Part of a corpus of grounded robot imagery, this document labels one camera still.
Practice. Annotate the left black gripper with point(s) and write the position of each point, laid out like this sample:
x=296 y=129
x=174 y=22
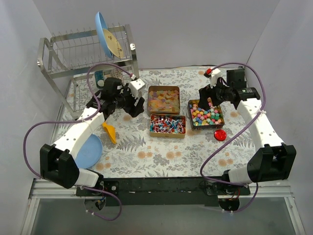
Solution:
x=132 y=102

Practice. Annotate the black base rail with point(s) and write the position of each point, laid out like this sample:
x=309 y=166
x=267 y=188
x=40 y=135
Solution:
x=169 y=191

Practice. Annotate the yellow plastic scoop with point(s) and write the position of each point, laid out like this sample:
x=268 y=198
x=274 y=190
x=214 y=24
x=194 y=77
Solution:
x=110 y=130

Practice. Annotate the blue plate on table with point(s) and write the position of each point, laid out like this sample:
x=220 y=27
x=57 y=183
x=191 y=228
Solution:
x=90 y=152

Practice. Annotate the red jar lid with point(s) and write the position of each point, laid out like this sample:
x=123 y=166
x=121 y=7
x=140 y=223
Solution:
x=220 y=135

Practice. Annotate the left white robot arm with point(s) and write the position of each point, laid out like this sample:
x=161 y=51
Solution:
x=57 y=161

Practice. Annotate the tin of lollipops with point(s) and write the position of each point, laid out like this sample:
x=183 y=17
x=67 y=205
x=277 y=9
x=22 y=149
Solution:
x=167 y=126

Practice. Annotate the blue white mug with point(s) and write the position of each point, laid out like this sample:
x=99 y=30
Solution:
x=99 y=79

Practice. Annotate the floral table mat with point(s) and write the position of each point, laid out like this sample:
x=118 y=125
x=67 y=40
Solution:
x=137 y=154

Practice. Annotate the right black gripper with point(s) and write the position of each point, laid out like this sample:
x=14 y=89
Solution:
x=209 y=92

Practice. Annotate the cream floral plate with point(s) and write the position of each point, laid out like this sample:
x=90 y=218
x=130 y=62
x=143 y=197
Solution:
x=113 y=44

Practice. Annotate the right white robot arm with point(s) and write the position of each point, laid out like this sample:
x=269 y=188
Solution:
x=273 y=159

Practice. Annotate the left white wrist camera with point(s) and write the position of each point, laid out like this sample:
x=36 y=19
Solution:
x=136 y=86

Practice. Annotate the steel dish rack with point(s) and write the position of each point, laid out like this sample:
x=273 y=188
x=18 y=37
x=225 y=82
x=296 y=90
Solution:
x=65 y=58

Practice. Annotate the tin of pastel gummies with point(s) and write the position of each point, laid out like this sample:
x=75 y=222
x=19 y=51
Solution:
x=163 y=100

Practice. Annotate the blue plate in rack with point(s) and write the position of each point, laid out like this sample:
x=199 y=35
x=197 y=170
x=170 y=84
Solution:
x=100 y=26

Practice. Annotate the tin of star candies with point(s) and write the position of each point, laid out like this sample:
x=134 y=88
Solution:
x=201 y=119

